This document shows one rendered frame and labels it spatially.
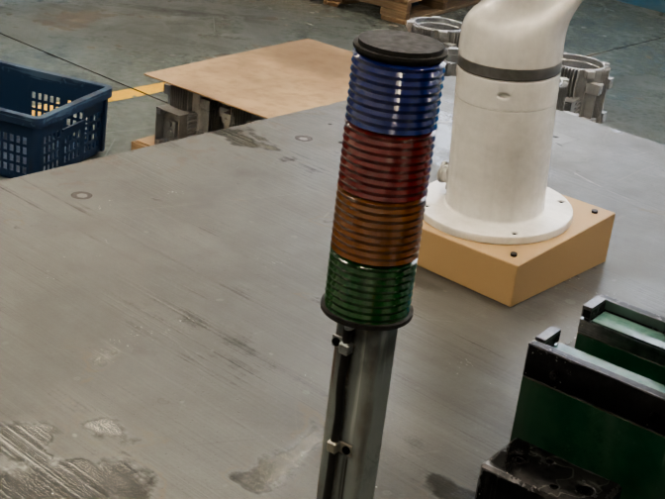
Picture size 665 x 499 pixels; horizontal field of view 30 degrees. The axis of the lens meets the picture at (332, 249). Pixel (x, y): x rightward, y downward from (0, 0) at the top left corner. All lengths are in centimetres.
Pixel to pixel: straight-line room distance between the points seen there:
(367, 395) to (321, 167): 93
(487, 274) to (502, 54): 25
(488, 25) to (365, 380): 64
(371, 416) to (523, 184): 64
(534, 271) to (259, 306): 32
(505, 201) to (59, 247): 52
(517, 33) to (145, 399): 58
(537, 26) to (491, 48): 6
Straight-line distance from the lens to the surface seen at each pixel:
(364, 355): 85
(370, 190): 79
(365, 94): 77
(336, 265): 82
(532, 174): 147
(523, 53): 141
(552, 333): 109
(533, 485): 101
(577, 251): 152
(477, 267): 144
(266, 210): 160
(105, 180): 166
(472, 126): 144
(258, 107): 346
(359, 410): 87
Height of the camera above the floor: 141
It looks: 24 degrees down
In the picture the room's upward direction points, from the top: 7 degrees clockwise
